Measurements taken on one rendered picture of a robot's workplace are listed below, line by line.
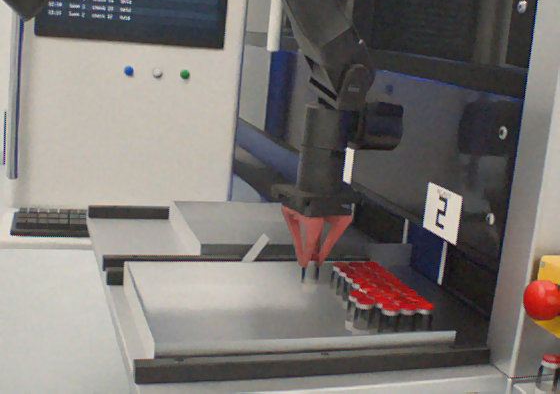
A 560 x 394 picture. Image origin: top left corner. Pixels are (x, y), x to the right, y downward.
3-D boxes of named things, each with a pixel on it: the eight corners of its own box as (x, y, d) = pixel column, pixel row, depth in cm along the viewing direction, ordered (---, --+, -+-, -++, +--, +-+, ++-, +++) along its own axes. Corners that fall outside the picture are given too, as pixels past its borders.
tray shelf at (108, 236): (336, 224, 152) (338, 215, 152) (556, 384, 87) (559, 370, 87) (86, 221, 137) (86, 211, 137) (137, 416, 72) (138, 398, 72)
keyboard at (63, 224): (205, 221, 167) (206, 210, 167) (218, 240, 154) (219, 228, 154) (13, 216, 156) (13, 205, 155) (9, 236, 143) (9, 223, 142)
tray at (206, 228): (347, 222, 147) (349, 204, 147) (409, 265, 123) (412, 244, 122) (168, 220, 137) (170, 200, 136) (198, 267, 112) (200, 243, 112)
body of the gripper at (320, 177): (364, 209, 98) (372, 151, 97) (297, 212, 92) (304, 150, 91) (334, 197, 103) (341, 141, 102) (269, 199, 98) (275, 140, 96)
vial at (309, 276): (314, 287, 101) (316, 255, 100) (319, 293, 99) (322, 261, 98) (298, 288, 101) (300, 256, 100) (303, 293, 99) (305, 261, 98)
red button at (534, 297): (545, 311, 78) (552, 274, 77) (569, 325, 74) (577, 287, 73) (515, 312, 77) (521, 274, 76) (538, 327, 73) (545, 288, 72)
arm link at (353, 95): (313, 41, 95) (348, 64, 89) (388, 50, 101) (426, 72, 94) (291, 131, 100) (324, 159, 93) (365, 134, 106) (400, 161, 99)
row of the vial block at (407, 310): (356, 292, 107) (360, 261, 106) (415, 344, 90) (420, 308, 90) (341, 293, 106) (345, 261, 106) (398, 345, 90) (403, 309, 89)
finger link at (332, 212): (346, 272, 98) (355, 199, 97) (299, 276, 95) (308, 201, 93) (315, 256, 104) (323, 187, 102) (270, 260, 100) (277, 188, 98)
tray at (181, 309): (362, 284, 112) (365, 260, 111) (451, 359, 88) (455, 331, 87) (123, 286, 101) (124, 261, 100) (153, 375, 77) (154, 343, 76)
